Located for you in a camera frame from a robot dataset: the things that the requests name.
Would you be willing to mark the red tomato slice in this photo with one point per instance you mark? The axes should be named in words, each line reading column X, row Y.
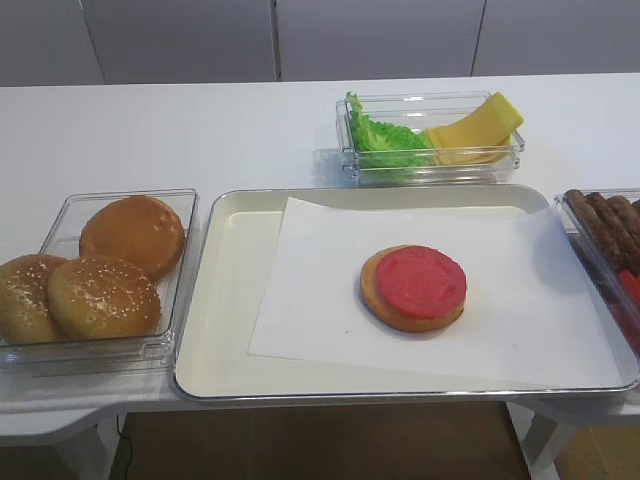
column 421, row 282

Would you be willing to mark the green lettuce leaf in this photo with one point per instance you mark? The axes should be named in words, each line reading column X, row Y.
column 384, row 144

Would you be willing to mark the clear lettuce cheese container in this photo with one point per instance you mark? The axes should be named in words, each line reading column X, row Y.
column 420, row 112

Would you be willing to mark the white metal tray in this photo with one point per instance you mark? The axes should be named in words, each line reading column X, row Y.
column 214, row 361

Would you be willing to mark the bottom bun on tray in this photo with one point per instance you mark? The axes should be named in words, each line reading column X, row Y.
column 389, row 316

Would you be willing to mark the smooth bun half in container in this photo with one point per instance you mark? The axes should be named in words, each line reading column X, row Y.
column 139, row 229

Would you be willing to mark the yellow cheese slices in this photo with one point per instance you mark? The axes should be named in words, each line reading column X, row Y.
column 483, row 136

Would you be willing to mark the clear bun container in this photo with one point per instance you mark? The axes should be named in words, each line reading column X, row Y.
column 116, row 353

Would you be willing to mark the white paper sheet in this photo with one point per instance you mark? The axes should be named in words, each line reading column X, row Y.
column 532, row 319

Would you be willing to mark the right sesame top bun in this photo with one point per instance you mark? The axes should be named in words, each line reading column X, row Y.
column 100, row 297

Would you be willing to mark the sesame bun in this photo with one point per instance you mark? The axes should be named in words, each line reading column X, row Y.
column 25, row 315
column 100, row 297

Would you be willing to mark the clear patty tomato container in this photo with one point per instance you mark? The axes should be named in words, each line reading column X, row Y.
column 606, row 279

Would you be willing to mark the left sesame top bun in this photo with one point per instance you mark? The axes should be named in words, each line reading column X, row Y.
column 25, row 315

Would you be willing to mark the red tomato slices stack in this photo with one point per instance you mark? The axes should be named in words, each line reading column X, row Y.
column 631, row 285

